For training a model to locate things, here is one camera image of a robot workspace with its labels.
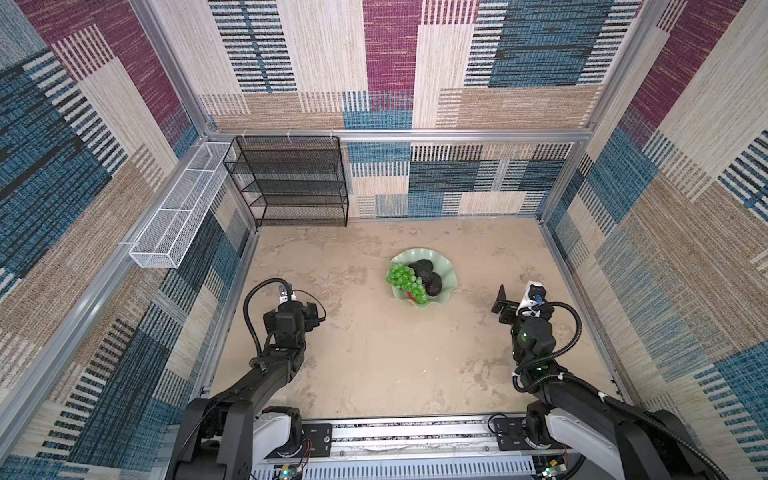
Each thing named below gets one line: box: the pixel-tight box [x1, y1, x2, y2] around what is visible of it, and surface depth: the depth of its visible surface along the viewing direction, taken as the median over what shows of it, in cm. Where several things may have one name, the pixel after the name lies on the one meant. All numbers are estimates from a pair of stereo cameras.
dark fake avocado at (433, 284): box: [424, 272, 443, 297], surface depth 98 cm
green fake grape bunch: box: [386, 263, 429, 304], surface depth 93 cm
